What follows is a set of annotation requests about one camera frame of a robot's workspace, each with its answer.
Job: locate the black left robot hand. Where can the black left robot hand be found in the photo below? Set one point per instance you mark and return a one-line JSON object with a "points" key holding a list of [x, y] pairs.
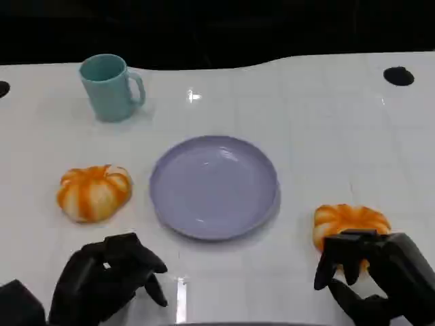
{"points": [[91, 278]]}

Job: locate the orange white toy bread roll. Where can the orange white toy bread roll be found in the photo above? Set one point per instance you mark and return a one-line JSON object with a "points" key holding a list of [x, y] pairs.
{"points": [[93, 195], [350, 219]]}

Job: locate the lilac plate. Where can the lilac plate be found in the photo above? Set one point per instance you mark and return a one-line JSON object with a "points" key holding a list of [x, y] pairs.
{"points": [[214, 186]]}

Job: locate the pale green mug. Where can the pale green mug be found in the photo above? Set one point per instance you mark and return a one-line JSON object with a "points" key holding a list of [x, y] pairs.
{"points": [[107, 95]]}

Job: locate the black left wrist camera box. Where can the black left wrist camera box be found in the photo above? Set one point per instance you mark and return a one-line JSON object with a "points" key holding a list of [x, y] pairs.
{"points": [[18, 305]]}

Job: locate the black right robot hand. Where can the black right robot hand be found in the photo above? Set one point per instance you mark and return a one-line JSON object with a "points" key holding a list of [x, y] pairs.
{"points": [[401, 271]]}

